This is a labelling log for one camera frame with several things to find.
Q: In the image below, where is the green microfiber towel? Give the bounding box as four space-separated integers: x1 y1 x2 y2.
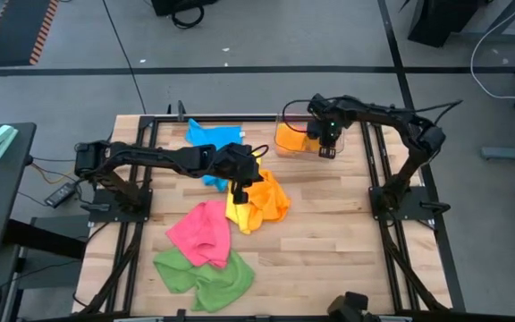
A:
153 249 256 313

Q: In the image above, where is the black floor cable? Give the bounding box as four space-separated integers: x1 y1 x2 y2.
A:
101 0 148 115

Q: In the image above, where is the clear plastic bin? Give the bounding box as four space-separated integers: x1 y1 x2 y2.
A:
274 106 348 163

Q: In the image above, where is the black coiled cable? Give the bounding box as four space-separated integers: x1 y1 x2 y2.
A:
170 4 206 30

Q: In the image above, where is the black power adapter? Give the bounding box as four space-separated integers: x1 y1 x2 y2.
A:
43 182 79 209

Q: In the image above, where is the white floor cable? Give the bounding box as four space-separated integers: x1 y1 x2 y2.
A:
469 0 515 101

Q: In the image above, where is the black side desk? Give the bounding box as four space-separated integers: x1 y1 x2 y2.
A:
0 123 38 255

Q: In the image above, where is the pink microfiber towel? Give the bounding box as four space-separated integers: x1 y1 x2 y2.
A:
165 199 232 269

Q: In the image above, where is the black floor mat orange edge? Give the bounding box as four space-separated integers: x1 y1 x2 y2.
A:
0 0 61 69

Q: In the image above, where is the yellow floor cable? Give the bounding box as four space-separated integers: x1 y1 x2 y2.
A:
30 156 108 185

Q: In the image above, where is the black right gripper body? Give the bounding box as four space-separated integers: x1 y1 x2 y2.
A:
306 116 344 148

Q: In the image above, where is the black metal rig frame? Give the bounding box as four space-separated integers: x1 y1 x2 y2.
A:
78 100 453 322

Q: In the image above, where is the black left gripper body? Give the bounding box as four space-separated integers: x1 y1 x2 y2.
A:
215 142 263 187

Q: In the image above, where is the grey desk leg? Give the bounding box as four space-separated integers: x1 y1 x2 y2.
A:
452 27 515 45
480 143 515 162

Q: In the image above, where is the black equipment base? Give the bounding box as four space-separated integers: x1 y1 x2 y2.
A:
150 0 219 18

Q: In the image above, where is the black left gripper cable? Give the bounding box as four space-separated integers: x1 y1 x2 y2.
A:
247 143 271 158

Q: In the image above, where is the blue microfiber towel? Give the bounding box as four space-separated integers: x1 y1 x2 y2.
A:
184 118 245 193

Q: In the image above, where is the black right arm base cable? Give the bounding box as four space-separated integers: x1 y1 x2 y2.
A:
411 98 464 127

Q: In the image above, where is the black blocky object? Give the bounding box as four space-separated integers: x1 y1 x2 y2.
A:
326 291 370 322

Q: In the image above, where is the black cabinet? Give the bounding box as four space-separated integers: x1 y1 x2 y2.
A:
407 0 482 49

